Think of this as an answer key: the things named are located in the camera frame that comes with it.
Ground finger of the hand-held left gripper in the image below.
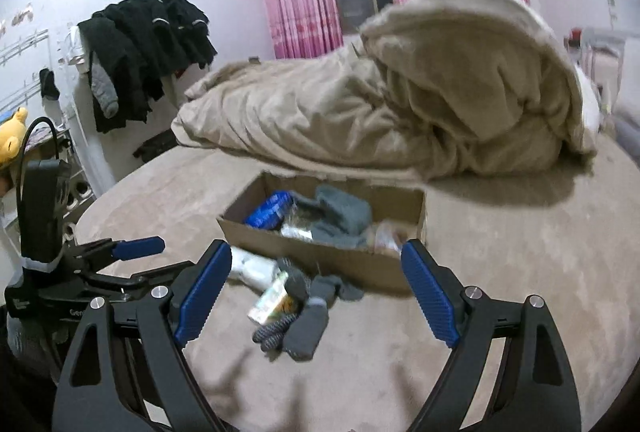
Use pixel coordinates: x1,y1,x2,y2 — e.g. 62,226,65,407
64,236,166,271
86,261,197,303

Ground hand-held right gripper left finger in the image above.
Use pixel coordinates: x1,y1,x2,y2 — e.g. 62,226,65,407
51,239,236,432

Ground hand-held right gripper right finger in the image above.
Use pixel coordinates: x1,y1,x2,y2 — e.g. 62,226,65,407
401,239,583,432

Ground white soft pack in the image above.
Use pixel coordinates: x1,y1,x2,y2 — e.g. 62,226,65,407
227,246,281,287

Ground green white small carton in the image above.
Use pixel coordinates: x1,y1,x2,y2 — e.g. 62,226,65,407
248,271,290,325

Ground patterned sock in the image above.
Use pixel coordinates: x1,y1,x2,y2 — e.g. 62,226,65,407
252,312,293,353

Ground cardboard box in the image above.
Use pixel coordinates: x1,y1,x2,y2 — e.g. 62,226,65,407
216,171,427,295

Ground clear plastic packet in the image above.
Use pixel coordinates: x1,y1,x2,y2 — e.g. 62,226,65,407
372,221,408,255

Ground yellow plush toy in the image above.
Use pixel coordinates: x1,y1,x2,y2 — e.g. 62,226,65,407
0,108,28,169

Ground dark cloth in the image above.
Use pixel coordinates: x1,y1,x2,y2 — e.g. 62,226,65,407
132,131,177,160

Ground blue packet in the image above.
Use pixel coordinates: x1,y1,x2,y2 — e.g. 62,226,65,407
243,192,293,230

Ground silver green packet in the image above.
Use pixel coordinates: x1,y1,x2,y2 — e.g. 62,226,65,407
280,222,316,241

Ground grey knitted cloth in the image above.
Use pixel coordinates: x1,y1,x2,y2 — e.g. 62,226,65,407
290,184,373,250

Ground black hanging sock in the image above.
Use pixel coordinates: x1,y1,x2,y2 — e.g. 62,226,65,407
39,68,61,101

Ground grey hanging sleeve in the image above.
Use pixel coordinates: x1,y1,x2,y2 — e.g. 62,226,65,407
90,62,121,119

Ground beige blanket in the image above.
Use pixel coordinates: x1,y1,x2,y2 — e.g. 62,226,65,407
171,0,598,183

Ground black hanging clothes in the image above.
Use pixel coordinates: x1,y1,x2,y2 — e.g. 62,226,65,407
77,0,218,135

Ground white pillow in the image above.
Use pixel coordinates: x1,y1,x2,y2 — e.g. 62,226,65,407
575,62,602,133

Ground black cable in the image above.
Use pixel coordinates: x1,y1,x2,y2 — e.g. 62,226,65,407
15,117,63,213

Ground metal wall rack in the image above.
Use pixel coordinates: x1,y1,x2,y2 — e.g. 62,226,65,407
0,29,51,113

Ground white chair frame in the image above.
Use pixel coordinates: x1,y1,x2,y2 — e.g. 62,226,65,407
570,26,628,123

